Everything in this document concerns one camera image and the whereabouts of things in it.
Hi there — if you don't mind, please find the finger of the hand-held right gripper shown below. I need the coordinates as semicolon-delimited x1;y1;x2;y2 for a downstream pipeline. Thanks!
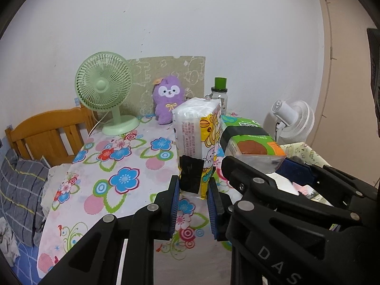
222;156;364;228
279;156;380;211

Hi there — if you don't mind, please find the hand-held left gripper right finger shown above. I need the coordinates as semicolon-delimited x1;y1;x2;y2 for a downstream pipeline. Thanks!
208;180;380;285

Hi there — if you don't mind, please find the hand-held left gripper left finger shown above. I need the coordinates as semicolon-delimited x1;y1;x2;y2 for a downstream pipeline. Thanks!
38;175;181;285

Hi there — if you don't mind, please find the yellow cartoon print box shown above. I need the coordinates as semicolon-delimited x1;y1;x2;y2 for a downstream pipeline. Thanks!
271;142;334;207

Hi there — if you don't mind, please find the green tissue pack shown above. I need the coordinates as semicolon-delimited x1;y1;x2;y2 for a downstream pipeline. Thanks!
220;115;287;173

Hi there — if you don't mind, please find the yellow cartoon tissue pack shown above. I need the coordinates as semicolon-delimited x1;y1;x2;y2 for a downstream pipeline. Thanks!
172;97;223;200

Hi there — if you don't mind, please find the white standing fan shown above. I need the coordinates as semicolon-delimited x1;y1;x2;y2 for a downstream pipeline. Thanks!
263;99;315;148

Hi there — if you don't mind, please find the glass jar mug green lid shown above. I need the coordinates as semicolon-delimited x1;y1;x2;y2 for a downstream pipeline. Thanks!
205;77;230;116

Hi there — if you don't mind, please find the floral printed tablecloth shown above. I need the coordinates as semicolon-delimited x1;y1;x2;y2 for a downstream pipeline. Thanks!
37;113;268;285

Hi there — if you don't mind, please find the purple plush toy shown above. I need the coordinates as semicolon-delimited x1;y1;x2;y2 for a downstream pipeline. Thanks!
152;76;187;125

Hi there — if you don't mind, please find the beige door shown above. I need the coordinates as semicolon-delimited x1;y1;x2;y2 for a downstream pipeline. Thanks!
306;0;380;185

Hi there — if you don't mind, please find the white bed cloth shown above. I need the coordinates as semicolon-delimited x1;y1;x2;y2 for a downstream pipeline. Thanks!
42;163;73;214

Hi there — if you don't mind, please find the beige printed cardboard sheet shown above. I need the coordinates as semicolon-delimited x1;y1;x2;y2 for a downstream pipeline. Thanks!
126;55;206;118

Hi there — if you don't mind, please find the green desk fan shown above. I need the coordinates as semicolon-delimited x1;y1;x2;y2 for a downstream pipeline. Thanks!
74;51;140;137

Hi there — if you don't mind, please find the blue checked bed sheet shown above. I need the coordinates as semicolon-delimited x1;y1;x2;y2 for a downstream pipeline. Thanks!
12;237;40;282

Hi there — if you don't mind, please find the grey plaid pillow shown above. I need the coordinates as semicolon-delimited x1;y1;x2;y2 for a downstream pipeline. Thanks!
0;148;51;245

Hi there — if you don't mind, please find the wooden bed headboard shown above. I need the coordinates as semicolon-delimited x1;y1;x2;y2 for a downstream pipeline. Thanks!
4;107;100;167

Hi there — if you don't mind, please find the white crumpled cloth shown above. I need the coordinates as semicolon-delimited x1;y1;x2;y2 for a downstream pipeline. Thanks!
0;217;20;266

